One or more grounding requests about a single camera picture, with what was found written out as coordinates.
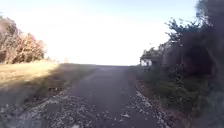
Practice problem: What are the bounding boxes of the grey asphalt path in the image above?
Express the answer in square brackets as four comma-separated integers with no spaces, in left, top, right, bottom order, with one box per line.
[6,64,168,128]

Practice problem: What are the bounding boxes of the small white shed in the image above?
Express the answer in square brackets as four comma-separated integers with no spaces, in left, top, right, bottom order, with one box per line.
[140,58,153,68]

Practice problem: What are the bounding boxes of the grass verge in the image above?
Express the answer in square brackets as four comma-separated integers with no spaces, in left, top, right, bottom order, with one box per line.
[133,65,224,128]

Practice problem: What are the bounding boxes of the grass field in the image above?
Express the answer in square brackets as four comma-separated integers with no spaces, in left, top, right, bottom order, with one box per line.
[0,59,98,121]

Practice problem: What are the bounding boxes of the dark trees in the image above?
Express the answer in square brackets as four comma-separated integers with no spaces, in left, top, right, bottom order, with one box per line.
[139,0,224,88]

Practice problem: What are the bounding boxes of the autumn-coloured bushes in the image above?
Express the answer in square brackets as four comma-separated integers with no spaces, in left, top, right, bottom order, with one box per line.
[0,15,48,65]

